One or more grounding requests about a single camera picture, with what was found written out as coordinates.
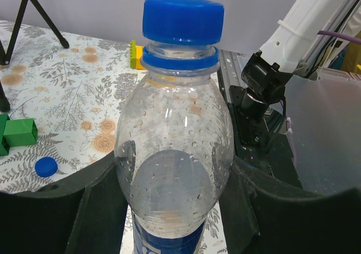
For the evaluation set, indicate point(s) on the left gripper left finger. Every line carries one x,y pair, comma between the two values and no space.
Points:
81,213

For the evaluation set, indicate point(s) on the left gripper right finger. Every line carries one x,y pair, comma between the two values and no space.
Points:
261,214

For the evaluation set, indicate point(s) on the Pepsi plastic bottle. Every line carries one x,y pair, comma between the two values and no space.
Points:
174,147

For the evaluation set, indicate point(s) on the blue bottle cap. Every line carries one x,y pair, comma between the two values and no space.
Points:
46,167
183,22

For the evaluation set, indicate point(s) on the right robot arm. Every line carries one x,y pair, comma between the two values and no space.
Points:
293,45

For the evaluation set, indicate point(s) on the green blue toy bricks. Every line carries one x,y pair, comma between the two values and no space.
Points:
17,133

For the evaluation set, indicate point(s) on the floral table cloth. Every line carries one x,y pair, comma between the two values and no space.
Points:
75,96

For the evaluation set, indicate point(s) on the yellow green toy brick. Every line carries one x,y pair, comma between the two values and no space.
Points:
136,53

